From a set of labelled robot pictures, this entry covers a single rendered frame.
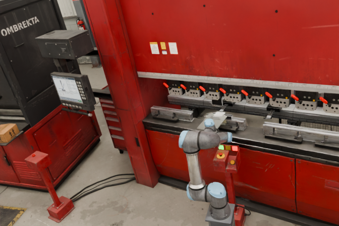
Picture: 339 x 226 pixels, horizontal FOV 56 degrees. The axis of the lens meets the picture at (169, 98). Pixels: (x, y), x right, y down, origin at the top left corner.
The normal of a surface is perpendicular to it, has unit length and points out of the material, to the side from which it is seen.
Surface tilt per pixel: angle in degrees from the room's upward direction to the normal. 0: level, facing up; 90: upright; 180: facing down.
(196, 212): 0
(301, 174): 90
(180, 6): 90
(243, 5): 90
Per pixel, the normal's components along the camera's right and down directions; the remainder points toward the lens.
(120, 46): 0.83, 0.11
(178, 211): -0.18, -0.88
